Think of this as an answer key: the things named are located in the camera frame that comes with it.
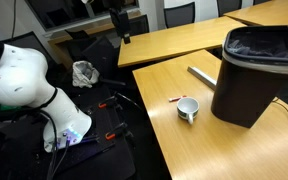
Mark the red marker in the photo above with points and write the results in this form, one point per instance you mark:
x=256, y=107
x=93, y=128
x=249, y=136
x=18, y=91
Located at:
x=174, y=99

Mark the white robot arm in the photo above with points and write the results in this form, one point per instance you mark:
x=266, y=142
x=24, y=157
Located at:
x=23, y=83

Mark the white and green mug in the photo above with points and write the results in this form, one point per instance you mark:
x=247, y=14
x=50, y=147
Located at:
x=187, y=109

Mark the crumpled grey cloth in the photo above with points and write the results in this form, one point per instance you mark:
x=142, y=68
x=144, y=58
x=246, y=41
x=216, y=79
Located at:
x=84, y=74

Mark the grey metal bar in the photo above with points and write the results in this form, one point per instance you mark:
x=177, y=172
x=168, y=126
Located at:
x=207, y=80

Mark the black mounting plate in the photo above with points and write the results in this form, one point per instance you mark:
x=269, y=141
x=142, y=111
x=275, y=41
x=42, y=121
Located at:
x=95, y=158

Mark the black office chair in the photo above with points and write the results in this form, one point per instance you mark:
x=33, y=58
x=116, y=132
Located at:
x=180, y=15

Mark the dark brown trash bin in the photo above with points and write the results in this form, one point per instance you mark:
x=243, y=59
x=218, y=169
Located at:
x=253, y=69

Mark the green object behind robot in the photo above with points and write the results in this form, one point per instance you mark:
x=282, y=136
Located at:
x=8, y=108

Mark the upper orange handled clamp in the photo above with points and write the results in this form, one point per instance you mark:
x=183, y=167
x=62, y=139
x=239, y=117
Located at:
x=107, y=102

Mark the orange handled clamp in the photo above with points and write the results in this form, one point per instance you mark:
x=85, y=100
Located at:
x=116, y=131
x=107, y=102

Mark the lower orange handled clamp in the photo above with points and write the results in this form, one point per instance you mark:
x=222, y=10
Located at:
x=116, y=131

